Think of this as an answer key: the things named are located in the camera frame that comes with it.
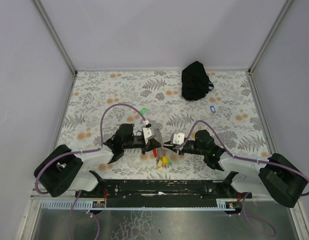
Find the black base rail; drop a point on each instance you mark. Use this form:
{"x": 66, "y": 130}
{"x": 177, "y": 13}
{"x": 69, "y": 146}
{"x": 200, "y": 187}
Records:
{"x": 144, "y": 191}

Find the blue key tag with key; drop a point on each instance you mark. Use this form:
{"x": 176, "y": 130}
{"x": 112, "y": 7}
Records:
{"x": 212, "y": 110}

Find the green key tag with key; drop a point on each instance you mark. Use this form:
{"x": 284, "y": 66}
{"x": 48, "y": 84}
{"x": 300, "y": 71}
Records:
{"x": 143, "y": 111}

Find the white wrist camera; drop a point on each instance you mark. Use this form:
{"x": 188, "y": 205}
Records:
{"x": 177, "y": 138}
{"x": 148, "y": 134}

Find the white slotted cable duct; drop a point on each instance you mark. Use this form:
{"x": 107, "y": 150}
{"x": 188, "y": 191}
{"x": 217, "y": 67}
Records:
{"x": 131, "y": 205}

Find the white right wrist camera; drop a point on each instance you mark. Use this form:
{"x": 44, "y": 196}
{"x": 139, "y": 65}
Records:
{"x": 177, "y": 138}

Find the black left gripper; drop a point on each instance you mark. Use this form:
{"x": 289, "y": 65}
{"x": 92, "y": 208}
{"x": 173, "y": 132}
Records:
{"x": 147, "y": 144}

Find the red-handled metal key organizer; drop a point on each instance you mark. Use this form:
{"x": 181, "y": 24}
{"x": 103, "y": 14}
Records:
{"x": 158, "y": 152}

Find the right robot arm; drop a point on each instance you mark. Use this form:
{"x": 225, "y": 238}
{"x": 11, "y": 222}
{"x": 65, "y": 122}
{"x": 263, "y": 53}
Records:
{"x": 274, "y": 176}

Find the black folded cloth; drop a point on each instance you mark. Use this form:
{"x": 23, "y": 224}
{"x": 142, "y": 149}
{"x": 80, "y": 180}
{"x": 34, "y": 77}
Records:
{"x": 195, "y": 82}

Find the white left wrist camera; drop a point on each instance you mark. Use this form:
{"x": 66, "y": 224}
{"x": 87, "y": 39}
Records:
{"x": 148, "y": 134}

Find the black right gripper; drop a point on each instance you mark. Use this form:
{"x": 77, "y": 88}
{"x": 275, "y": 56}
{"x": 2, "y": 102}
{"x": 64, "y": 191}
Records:
{"x": 180, "y": 148}

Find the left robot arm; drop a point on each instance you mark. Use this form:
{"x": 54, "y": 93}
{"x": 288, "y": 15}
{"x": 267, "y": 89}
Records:
{"x": 63, "y": 169}

